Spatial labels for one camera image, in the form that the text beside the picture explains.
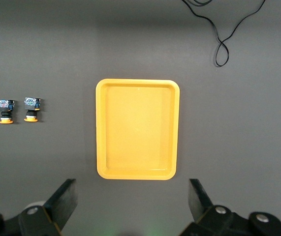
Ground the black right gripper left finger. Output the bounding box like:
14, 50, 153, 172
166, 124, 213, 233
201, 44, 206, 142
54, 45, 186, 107
0, 178, 79, 236

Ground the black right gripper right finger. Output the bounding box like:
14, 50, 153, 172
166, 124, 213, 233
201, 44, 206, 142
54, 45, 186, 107
179, 178, 281, 236

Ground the yellow mushroom push button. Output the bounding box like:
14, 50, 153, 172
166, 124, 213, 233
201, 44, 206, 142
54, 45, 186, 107
23, 97, 43, 122
0, 99, 16, 125

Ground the yellow plastic tray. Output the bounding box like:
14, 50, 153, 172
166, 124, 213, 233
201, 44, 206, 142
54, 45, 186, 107
95, 78, 181, 181

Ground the dark gray table mat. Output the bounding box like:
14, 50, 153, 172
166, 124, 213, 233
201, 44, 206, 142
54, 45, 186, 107
0, 0, 281, 236

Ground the loose black cable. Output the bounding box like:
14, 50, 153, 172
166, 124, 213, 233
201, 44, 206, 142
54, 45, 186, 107
181, 0, 266, 67

